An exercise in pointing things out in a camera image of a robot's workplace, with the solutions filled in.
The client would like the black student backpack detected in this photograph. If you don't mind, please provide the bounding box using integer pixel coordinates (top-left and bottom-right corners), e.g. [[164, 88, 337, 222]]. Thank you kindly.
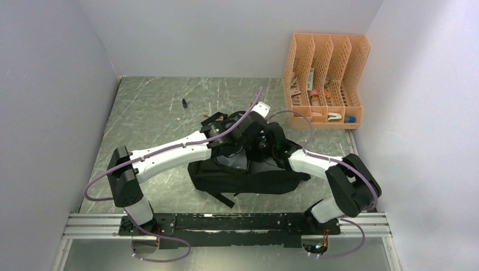
[[188, 148, 311, 208]]

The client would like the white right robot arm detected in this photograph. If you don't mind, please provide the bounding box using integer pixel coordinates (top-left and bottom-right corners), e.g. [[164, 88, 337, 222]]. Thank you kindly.
[[263, 123, 382, 234]]

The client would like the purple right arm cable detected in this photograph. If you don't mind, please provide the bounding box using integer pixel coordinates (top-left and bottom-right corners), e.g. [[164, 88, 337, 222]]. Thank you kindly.
[[266, 109, 378, 260]]

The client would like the tall white green box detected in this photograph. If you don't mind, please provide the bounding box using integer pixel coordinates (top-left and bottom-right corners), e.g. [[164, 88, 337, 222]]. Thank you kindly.
[[307, 67, 314, 91]]

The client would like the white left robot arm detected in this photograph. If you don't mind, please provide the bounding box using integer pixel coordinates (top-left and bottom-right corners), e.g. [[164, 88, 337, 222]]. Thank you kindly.
[[106, 103, 269, 235]]

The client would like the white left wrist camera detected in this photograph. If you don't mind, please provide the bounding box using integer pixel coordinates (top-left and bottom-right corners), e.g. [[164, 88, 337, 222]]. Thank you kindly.
[[252, 102, 271, 119]]

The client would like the white red staples box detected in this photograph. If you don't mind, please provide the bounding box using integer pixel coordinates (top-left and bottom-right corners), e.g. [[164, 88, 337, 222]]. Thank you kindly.
[[290, 87, 301, 98]]

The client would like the orange plastic desk organizer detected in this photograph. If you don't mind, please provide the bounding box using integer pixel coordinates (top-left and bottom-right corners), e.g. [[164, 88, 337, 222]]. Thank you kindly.
[[282, 33, 370, 130]]

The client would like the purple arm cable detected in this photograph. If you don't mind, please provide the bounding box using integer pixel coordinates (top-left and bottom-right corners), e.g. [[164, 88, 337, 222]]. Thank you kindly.
[[82, 86, 263, 263], [266, 109, 378, 260]]

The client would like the pink bottle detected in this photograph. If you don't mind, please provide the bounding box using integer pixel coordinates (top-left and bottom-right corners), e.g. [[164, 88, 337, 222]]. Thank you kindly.
[[309, 89, 321, 106]]

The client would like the grey blue sharpener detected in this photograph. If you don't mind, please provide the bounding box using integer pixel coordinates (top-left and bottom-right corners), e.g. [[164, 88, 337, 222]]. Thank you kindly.
[[344, 116, 356, 123]]

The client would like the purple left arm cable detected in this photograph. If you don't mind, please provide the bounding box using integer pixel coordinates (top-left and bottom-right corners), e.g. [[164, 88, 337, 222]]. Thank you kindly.
[[82, 86, 263, 263]]

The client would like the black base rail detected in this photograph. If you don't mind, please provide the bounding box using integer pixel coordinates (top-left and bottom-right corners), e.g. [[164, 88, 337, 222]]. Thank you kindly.
[[142, 212, 341, 250]]

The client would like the white stapler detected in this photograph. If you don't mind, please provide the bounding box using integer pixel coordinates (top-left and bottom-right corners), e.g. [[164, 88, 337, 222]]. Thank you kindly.
[[327, 112, 342, 123]]

